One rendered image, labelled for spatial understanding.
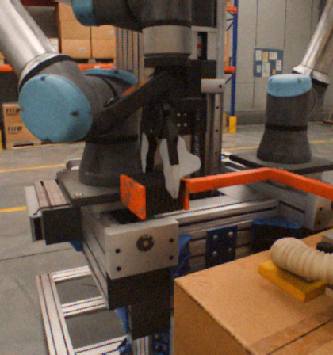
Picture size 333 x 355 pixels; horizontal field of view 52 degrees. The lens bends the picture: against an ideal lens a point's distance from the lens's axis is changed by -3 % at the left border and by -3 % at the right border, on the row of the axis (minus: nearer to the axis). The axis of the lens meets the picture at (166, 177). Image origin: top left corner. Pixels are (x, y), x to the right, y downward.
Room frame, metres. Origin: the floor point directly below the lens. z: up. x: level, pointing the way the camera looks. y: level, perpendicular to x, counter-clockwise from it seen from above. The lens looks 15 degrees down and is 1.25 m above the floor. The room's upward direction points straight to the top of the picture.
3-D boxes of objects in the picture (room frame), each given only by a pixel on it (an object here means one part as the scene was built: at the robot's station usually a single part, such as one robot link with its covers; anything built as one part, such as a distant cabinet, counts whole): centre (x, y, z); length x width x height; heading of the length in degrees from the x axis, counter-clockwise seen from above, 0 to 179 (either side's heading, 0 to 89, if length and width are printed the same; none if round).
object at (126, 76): (0.75, 0.12, 1.20); 0.13 x 0.12 x 0.14; 157
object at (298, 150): (0.96, -0.33, 1.09); 0.15 x 0.15 x 0.10
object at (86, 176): (0.75, 0.12, 1.09); 0.15 x 0.15 x 0.10
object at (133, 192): (0.54, 0.02, 1.07); 0.09 x 0.08 x 0.05; 28
